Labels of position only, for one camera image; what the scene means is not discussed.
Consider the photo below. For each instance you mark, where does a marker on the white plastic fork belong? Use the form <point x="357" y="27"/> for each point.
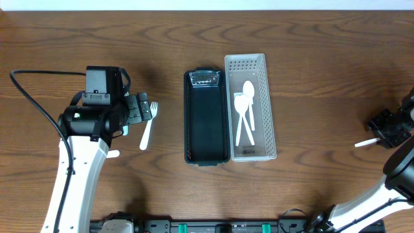
<point x="145" y="138"/>

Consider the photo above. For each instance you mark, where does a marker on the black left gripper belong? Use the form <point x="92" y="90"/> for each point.
<point x="136" y="108"/>

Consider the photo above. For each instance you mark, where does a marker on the white plastic spoon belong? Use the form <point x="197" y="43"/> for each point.
<point x="113" y="154"/>
<point x="248" y="89"/>
<point x="248" y="132"/>
<point x="239" y="110"/>
<point x="367" y="142"/>

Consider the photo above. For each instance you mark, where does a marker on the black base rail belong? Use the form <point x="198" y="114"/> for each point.
<point x="126" y="222"/>

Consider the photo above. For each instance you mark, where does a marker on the clear plastic basket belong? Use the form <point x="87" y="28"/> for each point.
<point x="248" y="145"/>

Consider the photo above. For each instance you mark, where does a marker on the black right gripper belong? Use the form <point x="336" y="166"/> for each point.
<point x="383" y="127"/>

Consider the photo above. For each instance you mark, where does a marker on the black plastic basket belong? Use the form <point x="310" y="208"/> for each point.
<point x="206" y="125"/>

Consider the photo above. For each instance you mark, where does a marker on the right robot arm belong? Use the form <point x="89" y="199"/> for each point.
<point x="394" y="191"/>

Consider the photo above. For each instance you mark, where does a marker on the pale green plastic fork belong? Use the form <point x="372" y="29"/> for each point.
<point x="125" y="130"/>

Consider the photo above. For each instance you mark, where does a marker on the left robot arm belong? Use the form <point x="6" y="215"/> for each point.
<point x="89" y="125"/>

